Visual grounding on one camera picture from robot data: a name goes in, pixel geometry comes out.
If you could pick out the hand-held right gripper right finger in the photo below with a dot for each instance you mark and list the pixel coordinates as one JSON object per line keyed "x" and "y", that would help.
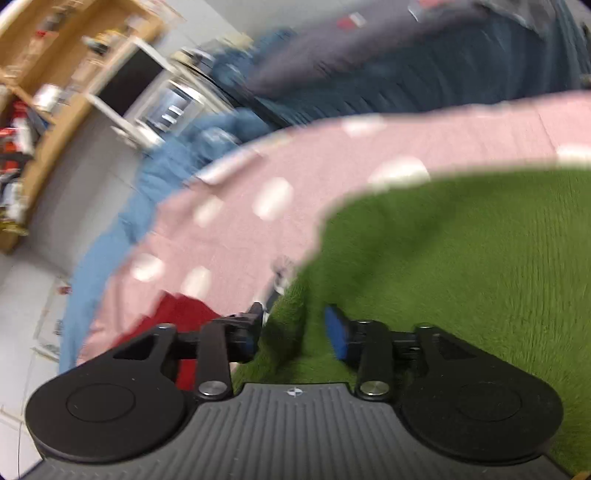
{"x": 336, "y": 333}

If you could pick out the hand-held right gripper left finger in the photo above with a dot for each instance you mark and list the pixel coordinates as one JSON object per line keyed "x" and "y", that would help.
{"x": 251, "y": 342}

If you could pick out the red ribbed knit sweater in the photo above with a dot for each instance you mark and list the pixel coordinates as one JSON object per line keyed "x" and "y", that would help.
{"x": 184, "y": 310}

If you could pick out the green knit sweater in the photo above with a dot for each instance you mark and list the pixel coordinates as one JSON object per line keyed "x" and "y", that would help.
{"x": 461, "y": 258}

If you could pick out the pink dotted deer bedsheet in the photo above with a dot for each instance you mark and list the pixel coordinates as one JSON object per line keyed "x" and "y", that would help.
{"x": 323, "y": 152}

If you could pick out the blue blanket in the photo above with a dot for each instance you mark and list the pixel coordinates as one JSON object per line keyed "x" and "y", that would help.
{"x": 152, "y": 184}

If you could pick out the white machine with display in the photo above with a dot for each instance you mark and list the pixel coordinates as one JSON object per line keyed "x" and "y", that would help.
{"x": 178, "y": 108}

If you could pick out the dark grey bed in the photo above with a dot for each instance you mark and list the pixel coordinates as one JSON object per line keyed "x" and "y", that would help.
{"x": 392, "y": 60}

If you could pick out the dark blue cloth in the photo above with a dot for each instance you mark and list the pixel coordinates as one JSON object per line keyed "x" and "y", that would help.
{"x": 249, "y": 60}

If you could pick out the red and white marker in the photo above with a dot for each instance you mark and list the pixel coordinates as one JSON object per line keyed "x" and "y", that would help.
{"x": 351, "y": 21}

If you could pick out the wooden shelf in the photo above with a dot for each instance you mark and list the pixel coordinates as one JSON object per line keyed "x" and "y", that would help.
{"x": 55, "y": 69}

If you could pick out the small red cloth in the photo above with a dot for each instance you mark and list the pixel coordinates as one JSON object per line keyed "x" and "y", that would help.
{"x": 427, "y": 3}

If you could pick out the grey towel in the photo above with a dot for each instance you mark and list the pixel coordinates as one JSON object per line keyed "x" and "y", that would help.
{"x": 526, "y": 11}

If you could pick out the wall sticker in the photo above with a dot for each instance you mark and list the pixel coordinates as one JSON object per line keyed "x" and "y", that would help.
{"x": 51, "y": 318}

